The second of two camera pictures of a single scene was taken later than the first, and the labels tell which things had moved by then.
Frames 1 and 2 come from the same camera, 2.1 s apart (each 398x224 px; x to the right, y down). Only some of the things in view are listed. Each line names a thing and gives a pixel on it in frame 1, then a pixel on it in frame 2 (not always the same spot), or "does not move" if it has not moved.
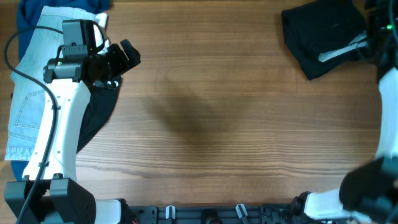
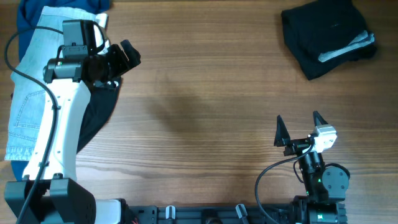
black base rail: [285, 213] does not move
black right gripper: [373, 17] -> [283, 139]
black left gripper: [116, 52] does not move
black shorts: [323, 33] does not move
